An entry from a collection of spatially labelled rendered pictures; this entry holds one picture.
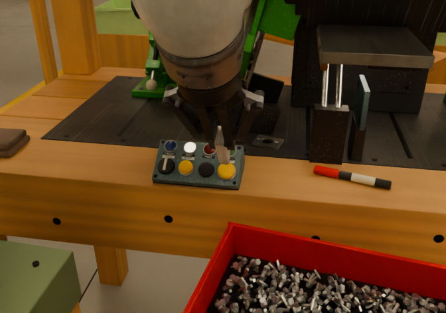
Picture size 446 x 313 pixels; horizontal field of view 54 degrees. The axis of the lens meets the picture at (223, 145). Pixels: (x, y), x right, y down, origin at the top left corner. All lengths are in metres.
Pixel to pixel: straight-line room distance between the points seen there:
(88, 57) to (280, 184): 0.83
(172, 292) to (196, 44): 1.50
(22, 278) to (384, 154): 0.66
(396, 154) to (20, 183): 0.71
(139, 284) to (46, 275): 1.31
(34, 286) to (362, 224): 0.49
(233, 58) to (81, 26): 0.98
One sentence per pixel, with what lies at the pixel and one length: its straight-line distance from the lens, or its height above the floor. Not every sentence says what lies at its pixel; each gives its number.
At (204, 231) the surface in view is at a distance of 0.79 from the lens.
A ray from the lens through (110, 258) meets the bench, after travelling 1.79.
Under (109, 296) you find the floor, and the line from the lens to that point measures 1.85.
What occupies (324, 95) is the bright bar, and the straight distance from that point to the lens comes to 0.81.
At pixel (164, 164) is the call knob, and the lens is 0.75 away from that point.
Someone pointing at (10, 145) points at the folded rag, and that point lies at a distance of 0.92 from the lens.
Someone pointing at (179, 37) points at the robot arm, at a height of 1.21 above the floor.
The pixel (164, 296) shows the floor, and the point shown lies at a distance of 1.81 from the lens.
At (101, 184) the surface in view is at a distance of 0.79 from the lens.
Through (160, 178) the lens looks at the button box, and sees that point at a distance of 0.75.
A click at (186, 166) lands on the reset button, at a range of 0.74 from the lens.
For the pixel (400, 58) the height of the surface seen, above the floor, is 1.13.
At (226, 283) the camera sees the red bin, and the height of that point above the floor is 0.88.
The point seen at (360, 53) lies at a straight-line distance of 0.69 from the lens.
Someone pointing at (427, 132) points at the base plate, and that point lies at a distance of 1.03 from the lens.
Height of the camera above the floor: 1.30
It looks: 27 degrees down
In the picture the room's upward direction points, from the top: straight up
